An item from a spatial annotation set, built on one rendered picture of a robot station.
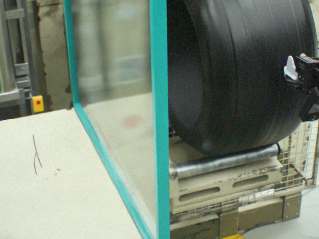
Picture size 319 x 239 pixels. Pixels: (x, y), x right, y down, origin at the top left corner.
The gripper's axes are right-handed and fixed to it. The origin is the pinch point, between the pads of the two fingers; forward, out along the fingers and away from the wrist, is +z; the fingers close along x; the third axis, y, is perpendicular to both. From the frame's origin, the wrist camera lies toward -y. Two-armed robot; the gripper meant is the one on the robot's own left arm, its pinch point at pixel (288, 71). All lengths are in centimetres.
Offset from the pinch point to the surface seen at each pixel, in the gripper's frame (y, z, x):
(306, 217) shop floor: -116, 89, -68
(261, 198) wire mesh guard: -86, 71, -33
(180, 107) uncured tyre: -26, 46, 12
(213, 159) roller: -31.3, 18.6, 12.6
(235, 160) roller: -32.4, 17.6, 6.2
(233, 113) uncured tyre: -9.7, 2.5, 14.3
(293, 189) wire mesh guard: -86, 71, -49
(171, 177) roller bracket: -30.9, 13.6, 27.6
